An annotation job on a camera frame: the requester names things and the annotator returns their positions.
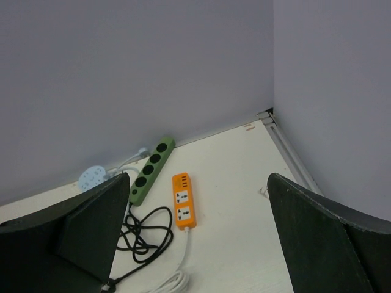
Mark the orange power strip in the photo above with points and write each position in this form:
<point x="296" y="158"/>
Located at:
<point x="185" y="216"/>

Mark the green power strip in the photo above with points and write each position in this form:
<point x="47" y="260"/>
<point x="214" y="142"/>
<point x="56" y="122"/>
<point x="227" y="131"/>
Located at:
<point x="151" y="170"/>

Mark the round light blue socket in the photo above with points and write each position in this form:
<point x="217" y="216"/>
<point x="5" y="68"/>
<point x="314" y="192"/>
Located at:
<point x="91" y="177"/>

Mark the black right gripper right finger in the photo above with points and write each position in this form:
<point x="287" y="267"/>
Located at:
<point x="328" y="247"/>

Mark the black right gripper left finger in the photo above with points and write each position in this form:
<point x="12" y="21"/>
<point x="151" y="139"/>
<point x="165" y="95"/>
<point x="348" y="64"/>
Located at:
<point x="67" y="247"/>

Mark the aluminium frame rail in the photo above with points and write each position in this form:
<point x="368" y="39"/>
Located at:
<point x="290" y="156"/>

